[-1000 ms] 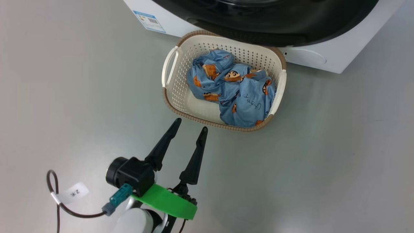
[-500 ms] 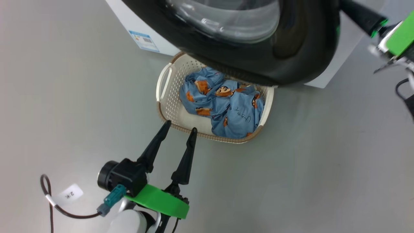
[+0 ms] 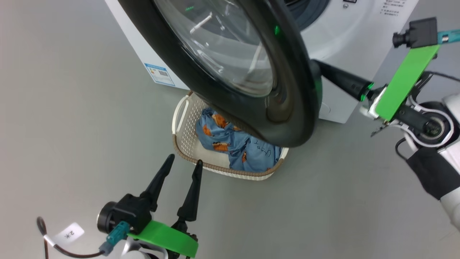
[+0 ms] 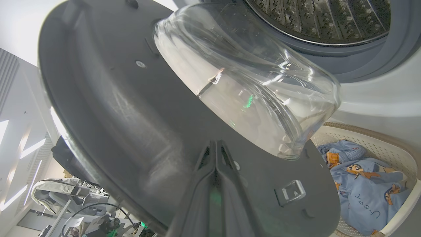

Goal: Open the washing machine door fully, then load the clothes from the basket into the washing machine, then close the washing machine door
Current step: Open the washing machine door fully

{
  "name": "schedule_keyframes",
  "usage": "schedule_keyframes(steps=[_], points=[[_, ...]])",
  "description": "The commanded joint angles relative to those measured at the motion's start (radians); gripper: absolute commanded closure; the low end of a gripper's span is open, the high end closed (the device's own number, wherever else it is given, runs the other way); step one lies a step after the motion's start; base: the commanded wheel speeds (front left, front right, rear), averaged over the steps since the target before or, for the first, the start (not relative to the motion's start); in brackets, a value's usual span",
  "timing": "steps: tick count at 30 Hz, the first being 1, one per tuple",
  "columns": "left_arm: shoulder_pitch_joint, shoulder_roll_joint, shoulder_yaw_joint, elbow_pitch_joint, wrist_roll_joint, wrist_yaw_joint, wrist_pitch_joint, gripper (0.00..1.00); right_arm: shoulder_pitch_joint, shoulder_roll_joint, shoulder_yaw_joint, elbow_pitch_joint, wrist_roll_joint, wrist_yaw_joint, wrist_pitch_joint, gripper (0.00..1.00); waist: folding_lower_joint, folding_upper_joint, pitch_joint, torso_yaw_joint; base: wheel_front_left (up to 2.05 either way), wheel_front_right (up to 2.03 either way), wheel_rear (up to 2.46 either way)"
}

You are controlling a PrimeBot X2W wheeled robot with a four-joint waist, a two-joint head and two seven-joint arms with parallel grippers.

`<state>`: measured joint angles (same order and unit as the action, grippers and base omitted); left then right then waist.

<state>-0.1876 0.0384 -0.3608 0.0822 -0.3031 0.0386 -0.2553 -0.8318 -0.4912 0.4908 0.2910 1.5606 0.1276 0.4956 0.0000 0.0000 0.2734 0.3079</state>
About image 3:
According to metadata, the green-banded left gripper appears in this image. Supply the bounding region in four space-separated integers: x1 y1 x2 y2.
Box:
128 154 204 259

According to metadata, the teal right camera connector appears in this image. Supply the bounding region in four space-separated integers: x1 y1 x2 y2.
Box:
437 29 460 44

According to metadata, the cream perforated laundry basket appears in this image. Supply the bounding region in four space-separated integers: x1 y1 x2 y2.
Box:
172 91 290 181

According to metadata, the white paper cable tag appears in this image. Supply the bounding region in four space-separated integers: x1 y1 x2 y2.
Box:
54 222 85 242

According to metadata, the black round glass washer door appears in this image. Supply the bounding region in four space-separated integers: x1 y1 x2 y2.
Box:
117 0 323 148

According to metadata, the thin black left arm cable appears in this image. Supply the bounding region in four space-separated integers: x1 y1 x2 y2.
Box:
36 217 108 259

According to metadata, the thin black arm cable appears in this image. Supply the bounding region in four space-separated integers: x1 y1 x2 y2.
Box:
424 71 460 82
36 217 108 259

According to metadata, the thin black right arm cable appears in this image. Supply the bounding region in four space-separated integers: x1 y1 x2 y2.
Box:
424 71 460 82

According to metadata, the teal camera connector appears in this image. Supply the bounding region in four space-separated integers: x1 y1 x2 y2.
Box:
437 29 460 44
99 221 130 256

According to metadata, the teal left camera connector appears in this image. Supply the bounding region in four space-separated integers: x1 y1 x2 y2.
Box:
99 221 130 256

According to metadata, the blue white energy label sticker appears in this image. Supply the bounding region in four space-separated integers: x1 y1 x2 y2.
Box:
144 63 176 87

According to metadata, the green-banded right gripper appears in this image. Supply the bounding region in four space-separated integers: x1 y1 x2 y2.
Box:
311 45 441 126

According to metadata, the white front-load washing machine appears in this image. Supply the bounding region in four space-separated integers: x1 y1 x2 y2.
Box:
104 0 420 124

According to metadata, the grey rubber door gasket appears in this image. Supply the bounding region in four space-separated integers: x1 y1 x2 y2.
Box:
284 0 332 32

